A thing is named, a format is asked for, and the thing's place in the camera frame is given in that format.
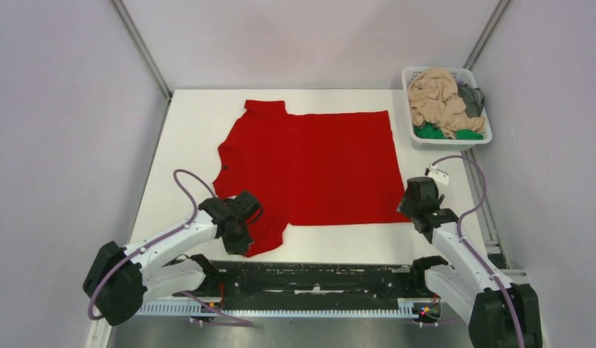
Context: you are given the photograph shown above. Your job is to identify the red t shirt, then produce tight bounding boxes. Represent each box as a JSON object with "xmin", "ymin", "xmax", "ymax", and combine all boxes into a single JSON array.
[{"xmin": 213, "ymin": 100, "xmax": 406, "ymax": 257}]

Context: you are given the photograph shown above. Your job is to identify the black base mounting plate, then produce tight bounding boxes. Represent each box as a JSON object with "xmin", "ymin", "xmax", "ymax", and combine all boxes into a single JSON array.
[{"xmin": 192, "ymin": 261, "xmax": 434, "ymax": 311}]

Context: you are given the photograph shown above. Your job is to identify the beige t shirt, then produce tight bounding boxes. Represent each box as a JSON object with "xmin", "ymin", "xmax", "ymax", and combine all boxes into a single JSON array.
[{"xmin": 406, "ymin": 68, "xmax": 486, "ymax": 136}]

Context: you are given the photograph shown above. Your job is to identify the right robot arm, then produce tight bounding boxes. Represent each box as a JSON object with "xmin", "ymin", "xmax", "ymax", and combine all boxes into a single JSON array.
[{"xmin": 398, "ymin": 176, "xmax": 543, "ymax": 347}]

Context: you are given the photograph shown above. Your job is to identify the green t shirt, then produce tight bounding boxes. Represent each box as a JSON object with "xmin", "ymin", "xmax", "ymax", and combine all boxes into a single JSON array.
[{"xmin": 413, "ymin": 123, "xmax": 484, "ymax": 141}]

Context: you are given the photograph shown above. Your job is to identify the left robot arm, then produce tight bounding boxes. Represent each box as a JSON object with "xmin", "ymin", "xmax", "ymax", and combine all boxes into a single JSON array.
[{"xmin": 83, "ymin": 191, "xmax": 263, "ymax": 326}]

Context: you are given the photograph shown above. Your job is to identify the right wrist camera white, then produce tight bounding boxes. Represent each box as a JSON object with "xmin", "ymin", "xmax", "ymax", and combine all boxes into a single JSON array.
[{"xmin": 425, "ymin": 165, "xmax": 450, "ymax": 186}]

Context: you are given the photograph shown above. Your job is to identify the grey t shirt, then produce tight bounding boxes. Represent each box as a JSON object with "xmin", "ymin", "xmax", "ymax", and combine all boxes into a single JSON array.
[{"xmin": 458, "ymin": 83, "xmax": 485, "ymax": 118}]

